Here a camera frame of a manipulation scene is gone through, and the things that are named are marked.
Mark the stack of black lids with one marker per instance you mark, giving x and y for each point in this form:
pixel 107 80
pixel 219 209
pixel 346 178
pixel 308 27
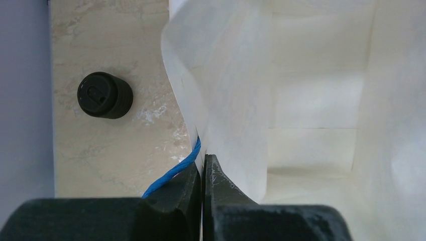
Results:
pixel 103 95

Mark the checkered paper bag blue handles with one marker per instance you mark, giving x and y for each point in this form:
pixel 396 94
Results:
pixel 310 102

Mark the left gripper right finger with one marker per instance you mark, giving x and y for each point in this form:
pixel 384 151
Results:
pixel 229 214

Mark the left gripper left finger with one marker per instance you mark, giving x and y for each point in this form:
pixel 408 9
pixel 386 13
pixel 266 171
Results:
pixel 170 213

